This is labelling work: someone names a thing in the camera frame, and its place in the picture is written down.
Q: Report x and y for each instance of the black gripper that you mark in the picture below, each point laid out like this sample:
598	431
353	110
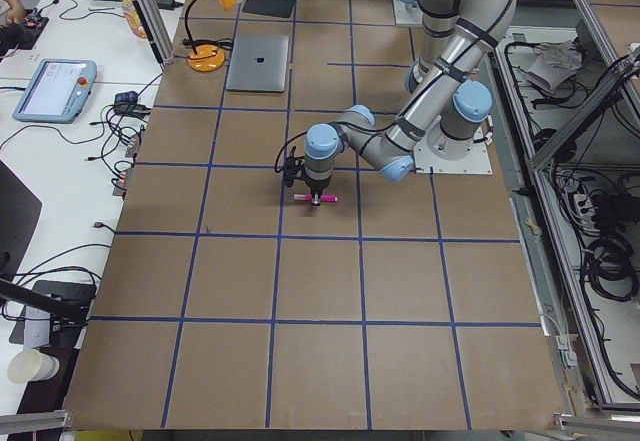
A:
316	188

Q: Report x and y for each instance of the silver closed laptop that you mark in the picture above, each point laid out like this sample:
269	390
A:
258	64

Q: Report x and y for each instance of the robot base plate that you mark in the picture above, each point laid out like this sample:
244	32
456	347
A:
439	154
407	14

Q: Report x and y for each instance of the black power adapter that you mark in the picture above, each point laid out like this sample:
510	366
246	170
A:
168	4

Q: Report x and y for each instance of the white paper cup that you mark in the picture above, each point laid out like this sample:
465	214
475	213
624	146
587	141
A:
31	365

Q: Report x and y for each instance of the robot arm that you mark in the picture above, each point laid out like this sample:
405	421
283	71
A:
445	107

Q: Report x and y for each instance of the orange desk lamp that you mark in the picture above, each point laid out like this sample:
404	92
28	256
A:
208	53

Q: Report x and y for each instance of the person's forearm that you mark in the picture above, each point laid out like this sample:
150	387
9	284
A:
15	12

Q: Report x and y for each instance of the aluminium frame post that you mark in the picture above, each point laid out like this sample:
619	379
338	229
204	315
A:
157	34

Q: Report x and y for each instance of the black mousepad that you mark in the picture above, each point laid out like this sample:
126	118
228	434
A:
272	8

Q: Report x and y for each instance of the pink marker pen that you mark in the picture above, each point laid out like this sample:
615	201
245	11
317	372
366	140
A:
307	198

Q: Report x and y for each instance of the orange drink bottle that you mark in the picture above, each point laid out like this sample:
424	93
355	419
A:
133	19

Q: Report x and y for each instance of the near teach pendant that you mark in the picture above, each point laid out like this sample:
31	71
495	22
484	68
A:
57	91

